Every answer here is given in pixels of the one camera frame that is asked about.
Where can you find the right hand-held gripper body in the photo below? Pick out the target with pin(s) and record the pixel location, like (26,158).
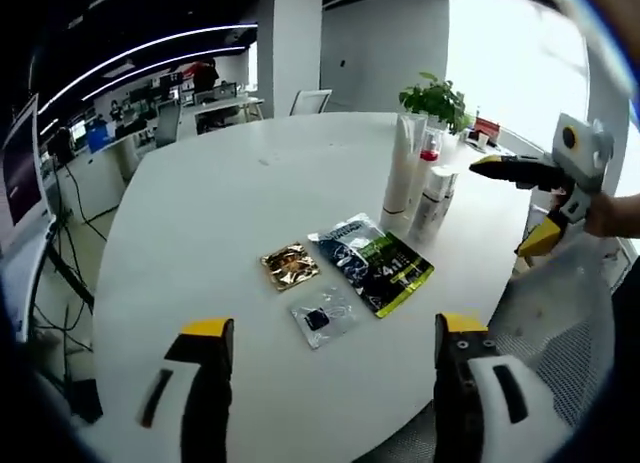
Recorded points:
(582,158)

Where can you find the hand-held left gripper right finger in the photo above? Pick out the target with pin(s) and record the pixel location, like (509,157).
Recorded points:
(490,398)

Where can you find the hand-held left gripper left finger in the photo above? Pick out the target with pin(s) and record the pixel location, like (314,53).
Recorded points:
(165,398)

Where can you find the red collar skincare pump bottle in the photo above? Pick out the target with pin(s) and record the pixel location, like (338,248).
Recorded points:
(431,145)

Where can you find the tall white skincare tube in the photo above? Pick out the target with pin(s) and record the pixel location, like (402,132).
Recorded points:
(402,173)

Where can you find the dark green skincare sachet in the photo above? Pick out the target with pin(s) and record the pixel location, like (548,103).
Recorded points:
(375,263)

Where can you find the clear silver skincare sachet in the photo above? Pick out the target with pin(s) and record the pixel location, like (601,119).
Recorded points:
(327,318)

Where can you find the gold foil skincare sachet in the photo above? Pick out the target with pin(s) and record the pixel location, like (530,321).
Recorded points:
(290,267)

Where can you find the person's right hand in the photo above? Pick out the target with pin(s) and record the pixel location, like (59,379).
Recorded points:
(602,215)

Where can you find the white paper cup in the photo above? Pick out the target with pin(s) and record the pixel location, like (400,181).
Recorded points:
(482,142)

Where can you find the red box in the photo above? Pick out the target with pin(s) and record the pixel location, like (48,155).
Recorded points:
(487,128)

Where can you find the black floor box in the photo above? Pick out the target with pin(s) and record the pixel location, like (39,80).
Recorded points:
(87,400)

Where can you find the white mesh office chair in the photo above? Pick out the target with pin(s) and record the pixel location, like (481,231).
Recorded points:
(560,313)

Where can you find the potted green plant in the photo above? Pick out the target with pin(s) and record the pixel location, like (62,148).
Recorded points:
(435,100)

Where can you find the long white workstation desk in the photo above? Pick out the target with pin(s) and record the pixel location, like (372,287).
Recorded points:
(100,178)

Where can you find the blue box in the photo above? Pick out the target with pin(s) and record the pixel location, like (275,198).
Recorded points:
(101,139)

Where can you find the white laptop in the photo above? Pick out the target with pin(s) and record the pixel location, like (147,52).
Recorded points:
(20,173)

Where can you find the grey mesh office chair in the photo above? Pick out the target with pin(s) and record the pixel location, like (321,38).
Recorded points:
(167,125)

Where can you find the white office desk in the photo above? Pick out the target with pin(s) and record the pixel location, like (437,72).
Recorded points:
(225,103)

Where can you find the white frame office chair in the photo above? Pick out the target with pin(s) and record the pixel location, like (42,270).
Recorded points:
(310,102)

